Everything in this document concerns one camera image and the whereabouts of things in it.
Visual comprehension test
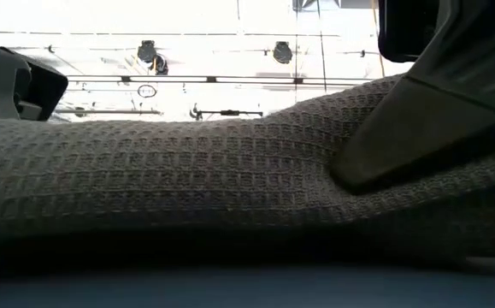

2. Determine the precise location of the long ceiling light bar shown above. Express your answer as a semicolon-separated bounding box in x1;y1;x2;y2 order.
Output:
65;74;376;86

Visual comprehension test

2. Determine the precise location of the grey waffle-weave towel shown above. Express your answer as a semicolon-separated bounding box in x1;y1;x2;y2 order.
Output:
0;73;495;266

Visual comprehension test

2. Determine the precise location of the black cable with coil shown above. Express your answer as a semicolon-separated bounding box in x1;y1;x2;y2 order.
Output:
316;0;327;93

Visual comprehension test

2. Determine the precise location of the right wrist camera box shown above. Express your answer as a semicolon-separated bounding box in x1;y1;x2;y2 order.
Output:
377;0;441;64

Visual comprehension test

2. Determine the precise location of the black stand frame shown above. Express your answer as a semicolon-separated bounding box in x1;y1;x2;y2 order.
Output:
194;109;264;117

